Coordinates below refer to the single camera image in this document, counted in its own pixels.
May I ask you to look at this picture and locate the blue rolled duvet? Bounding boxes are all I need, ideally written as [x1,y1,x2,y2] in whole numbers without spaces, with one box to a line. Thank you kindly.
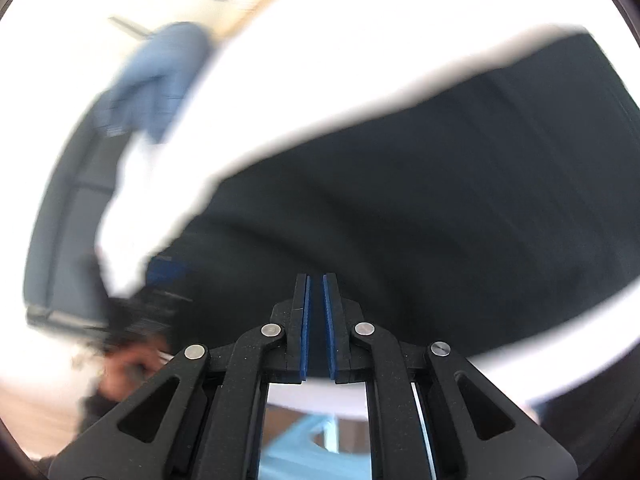
[97,22,212,144]

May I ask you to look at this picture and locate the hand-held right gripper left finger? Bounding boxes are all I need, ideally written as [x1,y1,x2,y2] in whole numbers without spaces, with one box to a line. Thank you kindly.
[48,273,313,480]

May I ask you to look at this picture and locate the light blue stool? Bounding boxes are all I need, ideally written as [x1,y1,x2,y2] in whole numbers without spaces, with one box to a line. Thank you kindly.
[257,412,374,480]

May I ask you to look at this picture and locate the grey upholstered headboard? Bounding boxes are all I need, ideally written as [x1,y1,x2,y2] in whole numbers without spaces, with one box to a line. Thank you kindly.
[22,104,132,332]

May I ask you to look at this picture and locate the bed with white sheet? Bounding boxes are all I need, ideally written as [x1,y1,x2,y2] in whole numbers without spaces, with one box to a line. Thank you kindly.
[95,0,640,421]

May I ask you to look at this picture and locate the person's left hand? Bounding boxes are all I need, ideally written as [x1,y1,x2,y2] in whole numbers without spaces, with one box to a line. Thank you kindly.
[97,335,172,402]

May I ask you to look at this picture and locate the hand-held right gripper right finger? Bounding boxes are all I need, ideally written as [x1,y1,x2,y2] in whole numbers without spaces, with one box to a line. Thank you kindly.
[322,273,579,480]

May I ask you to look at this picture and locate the black pants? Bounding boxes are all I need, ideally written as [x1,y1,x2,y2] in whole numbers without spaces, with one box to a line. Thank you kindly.
[145,32,640,380]

